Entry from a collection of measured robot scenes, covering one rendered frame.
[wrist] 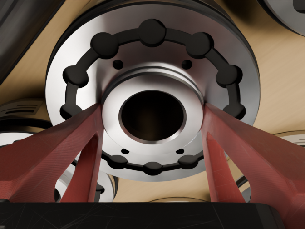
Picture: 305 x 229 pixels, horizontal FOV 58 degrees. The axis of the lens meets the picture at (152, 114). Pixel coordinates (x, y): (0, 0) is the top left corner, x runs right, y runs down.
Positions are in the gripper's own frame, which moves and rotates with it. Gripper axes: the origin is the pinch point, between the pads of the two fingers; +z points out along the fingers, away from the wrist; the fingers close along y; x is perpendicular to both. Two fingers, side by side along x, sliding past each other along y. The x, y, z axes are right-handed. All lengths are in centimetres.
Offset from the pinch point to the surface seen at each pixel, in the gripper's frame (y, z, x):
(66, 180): 5.5, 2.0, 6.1
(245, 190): -6.1, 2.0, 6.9
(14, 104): 8.7, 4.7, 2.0
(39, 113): 6.8, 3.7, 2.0
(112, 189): 2.7, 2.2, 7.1
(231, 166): -5.8, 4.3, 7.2
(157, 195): -0.5, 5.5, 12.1
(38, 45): 6.5, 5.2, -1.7
